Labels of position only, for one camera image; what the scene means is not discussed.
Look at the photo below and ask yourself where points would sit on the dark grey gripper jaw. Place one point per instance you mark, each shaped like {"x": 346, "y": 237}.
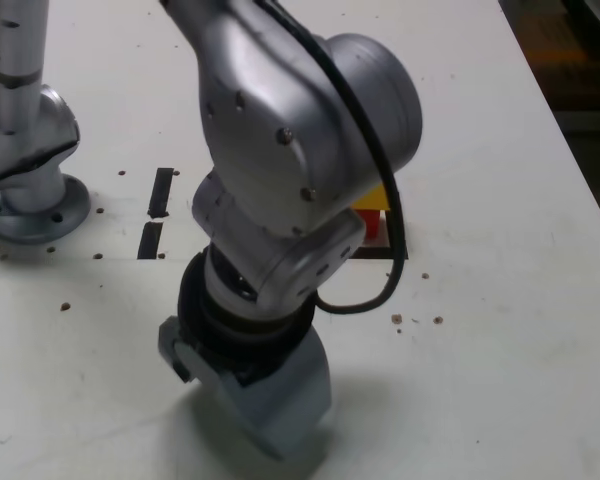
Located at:
{"x": 280, "y": 405}

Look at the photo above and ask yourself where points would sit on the yellow cube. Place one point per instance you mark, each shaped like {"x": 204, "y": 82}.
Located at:
{"x": 375, "y": 200}

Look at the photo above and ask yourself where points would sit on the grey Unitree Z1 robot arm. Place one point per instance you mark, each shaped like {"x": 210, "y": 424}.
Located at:
{"x": 280, "y": 100}

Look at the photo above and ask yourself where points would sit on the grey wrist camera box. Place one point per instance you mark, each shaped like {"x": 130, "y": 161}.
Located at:
{"x": 172, "y": 345}

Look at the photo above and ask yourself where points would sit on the red cube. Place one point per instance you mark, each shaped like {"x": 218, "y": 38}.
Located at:
{"x": 372, "y": 222}

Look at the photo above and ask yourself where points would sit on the black tape strip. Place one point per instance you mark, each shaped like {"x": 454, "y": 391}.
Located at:
{"x": 160, "y": 190}

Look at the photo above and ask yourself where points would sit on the black tape square outline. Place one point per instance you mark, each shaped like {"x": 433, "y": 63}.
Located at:
{"x": 375, "y": 253}

